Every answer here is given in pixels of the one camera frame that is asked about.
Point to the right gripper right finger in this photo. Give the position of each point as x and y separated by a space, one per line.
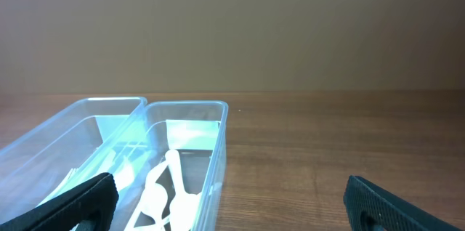
370 207

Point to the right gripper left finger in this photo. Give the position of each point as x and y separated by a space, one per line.
88 206

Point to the clear white spoon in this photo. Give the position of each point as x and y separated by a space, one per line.
152 202

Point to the white spoon wide handle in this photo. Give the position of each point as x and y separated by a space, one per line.
184 206

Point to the left clear plastic container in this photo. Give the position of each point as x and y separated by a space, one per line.
74 145

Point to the clear plastic container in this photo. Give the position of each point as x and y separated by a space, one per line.
74 145
197 130

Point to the right clear plastic container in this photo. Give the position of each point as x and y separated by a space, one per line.
197 130

